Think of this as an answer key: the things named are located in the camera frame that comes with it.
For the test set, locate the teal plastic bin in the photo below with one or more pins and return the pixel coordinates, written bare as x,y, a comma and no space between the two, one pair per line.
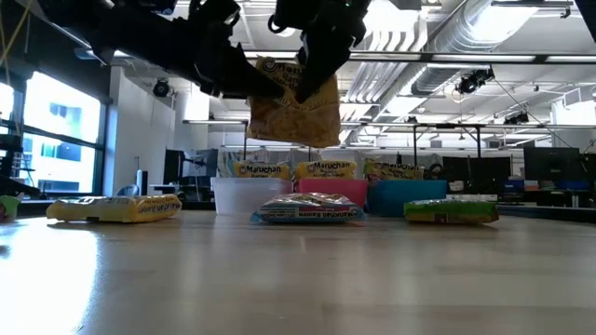
405,193

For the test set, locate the black computer tower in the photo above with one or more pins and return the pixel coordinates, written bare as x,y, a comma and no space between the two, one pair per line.
173,163

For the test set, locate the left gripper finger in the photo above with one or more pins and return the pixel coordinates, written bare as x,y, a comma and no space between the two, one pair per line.
247,84

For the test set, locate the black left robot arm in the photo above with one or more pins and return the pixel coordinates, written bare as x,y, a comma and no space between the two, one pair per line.
116,28

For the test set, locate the lime green Maruchan noodle packet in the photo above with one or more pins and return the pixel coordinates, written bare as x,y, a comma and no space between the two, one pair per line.
396,171
451,213

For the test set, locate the silver ventilation duct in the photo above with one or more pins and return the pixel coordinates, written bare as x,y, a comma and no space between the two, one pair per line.
465,28

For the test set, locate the large window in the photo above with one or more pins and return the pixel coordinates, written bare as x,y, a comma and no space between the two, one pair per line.
60,139

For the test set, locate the black track spotlight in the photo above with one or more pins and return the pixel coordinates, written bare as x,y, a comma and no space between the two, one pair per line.
517,117
161,87
475,81

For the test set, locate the red green packet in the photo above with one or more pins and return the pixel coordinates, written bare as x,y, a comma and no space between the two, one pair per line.
8,207

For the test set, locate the black workstation frame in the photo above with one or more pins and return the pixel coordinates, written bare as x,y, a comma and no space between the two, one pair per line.
223,122

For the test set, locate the black computer monitor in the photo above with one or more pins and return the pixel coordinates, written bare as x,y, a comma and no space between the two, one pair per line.
484,167
554,163
200,163

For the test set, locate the red plastic bin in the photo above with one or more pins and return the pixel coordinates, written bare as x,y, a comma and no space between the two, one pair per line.
344,188

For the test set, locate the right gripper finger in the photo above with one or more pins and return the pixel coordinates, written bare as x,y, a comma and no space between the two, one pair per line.
321,65

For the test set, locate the yellow Maruchan noodle packet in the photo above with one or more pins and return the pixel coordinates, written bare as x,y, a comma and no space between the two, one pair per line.
326,170
298,121
112,209

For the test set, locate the background workbench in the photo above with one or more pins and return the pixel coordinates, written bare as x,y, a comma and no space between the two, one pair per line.
549,200

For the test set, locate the clear plastic bin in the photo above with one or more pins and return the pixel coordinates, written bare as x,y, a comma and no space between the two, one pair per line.
247,195

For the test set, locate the dark office chair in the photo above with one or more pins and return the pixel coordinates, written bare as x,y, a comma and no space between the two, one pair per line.
128,191

